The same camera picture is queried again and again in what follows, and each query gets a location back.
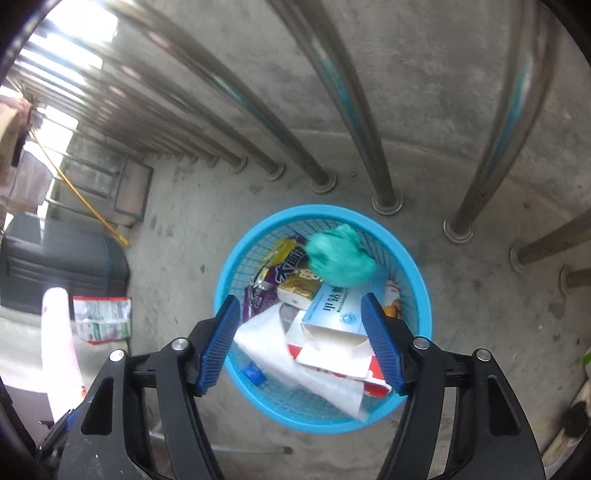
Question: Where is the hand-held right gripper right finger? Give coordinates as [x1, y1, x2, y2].
[360, 292, 548, 480]

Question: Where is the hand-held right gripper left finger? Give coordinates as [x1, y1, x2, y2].
[58, 294, 243, 480]

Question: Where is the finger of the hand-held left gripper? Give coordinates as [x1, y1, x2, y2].
[37, 406, 86, 462]

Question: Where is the orange white small packet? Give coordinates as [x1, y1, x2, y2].
[383, 279, 402, 319]

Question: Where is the red white snack bag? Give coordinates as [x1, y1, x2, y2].
[286, 342, 393, 398]

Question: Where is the blue plastic basket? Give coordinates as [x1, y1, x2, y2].
[213, 204, 433, 435]

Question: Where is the white blue medicine box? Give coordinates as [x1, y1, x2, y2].
[285, 279, 377, 365]

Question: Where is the white tissue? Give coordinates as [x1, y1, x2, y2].
[233, 302, 370, 423]

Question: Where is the purple noodle packet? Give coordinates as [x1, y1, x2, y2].
[245, 234, 310, 324]

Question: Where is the green plastic bag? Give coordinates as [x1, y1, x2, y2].
[305, 224, 377, 287]

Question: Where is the gold foil snack packet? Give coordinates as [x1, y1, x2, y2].
[277, 267, 321, 308]

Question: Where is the dark plastic cabinet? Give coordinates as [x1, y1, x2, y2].
[0, 212, 130, 315]

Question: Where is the metal framed panel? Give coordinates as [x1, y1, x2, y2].
[44, 154, 155, 227]

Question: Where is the yellow broom stick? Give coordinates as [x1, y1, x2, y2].
[30, 129, 132, 250]

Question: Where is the green white fluffy garment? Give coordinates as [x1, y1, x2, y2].
[540, 346, 591, 467]

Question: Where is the metal balcony railing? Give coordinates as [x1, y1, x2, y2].
[0, 0, 591, 291]

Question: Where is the grey checked hanging cloth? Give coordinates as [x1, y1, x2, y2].
[11, 150, 52, 210]

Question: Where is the beige hanging jacket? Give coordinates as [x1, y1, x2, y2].
[0, 95, 33, 185]

